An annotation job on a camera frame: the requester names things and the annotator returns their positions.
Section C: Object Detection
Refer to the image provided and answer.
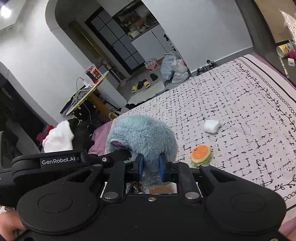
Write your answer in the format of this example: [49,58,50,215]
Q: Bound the white plastic bags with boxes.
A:
[161,51,190,84]

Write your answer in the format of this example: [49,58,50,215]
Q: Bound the round yellow-edged side table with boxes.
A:
[60,71,111,116]

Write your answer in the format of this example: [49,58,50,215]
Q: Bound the red snack container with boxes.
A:
[85,65,101,84]

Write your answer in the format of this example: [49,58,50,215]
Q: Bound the black slipper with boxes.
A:
[150,73,158,81]

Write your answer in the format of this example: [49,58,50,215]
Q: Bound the white floor mat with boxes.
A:
[128,82,165,104]

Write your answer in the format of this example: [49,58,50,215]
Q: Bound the white charger plug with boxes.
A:
[287,58,295,67]

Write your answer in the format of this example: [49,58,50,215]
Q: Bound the white cabinet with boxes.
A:
[131,24,174,61]

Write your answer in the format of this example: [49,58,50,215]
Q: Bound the white yellow jar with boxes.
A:
[276,43,294,58]

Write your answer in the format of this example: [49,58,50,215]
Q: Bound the person's left hand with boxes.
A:
[1,210,25,240]

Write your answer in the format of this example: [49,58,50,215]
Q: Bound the grey patterned blanket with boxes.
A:
[128,54,295,209]

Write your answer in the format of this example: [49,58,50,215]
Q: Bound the yellow slipper pair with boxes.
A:
[131,79,151,94]

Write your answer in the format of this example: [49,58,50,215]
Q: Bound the white and black clothes pile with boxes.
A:
[42,118,94,153]

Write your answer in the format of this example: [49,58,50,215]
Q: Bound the white crumpled tissue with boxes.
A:
[204,120,221,134]

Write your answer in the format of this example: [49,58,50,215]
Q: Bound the red drink pack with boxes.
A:
[144,58,159,71]

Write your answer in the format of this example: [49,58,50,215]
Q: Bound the brown cardboard board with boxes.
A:
[255,0,295,43]

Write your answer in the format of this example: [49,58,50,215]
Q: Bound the hamburger plush toy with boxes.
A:
[191,145,212,167]

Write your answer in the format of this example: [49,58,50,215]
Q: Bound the blue-grey fluffy plush toy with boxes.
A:
[106,115,178,189]

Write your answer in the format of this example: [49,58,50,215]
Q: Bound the cardboard box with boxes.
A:
[104,181,179,195]

